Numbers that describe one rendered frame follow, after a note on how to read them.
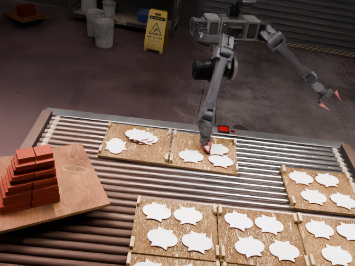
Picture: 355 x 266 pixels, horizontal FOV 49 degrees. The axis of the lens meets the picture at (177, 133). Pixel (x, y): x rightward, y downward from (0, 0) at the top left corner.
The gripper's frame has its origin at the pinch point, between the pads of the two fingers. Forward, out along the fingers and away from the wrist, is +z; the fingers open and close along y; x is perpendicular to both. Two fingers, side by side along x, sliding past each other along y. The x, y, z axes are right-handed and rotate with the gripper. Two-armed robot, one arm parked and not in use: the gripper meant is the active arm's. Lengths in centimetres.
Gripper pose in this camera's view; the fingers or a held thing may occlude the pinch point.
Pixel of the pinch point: (208, 148)
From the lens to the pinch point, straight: 245.8
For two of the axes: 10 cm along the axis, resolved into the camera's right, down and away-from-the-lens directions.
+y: 0.5, -5.2, 8.5
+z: 2.6, 8.3, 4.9
